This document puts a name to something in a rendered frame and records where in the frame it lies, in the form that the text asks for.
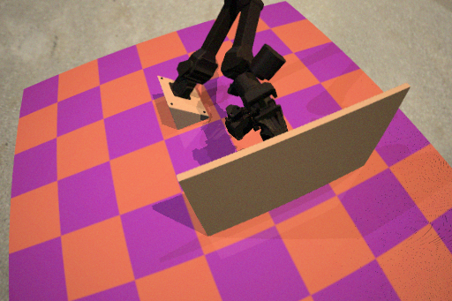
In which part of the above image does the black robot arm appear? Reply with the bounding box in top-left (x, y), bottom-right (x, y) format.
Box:
top-left (168, 0), bottom-right (286, 140)

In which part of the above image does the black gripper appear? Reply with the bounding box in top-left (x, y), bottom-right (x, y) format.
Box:
top-left (241, 82), bottom-right (288, 141)

